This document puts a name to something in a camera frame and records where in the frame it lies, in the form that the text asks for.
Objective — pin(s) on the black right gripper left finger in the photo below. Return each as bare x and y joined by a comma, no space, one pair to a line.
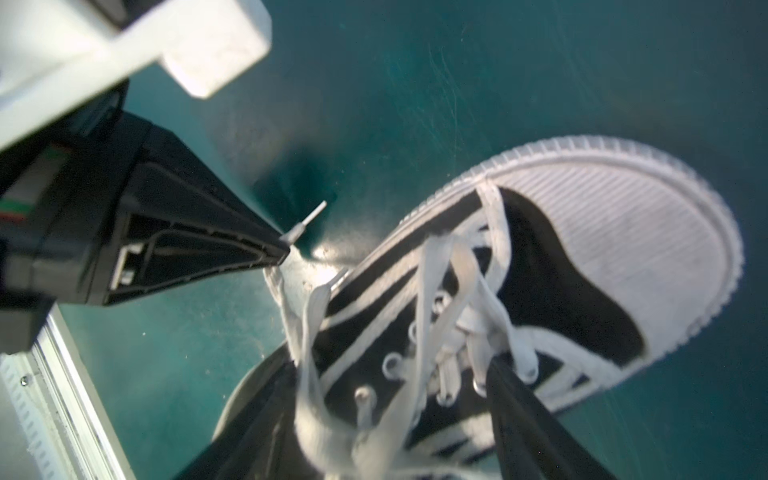
256,437

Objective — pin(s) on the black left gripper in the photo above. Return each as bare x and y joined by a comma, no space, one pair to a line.
59,187

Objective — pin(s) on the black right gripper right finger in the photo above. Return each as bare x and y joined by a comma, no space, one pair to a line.
530,443

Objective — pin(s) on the white shoelace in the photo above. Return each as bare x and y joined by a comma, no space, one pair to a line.
459,323

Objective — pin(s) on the black white canvas sneaker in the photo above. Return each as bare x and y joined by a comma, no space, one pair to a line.
617,246

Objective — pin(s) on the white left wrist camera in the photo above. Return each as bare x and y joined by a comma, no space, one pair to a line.
56,55

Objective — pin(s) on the aluminium front rail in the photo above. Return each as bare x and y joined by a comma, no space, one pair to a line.
53,423

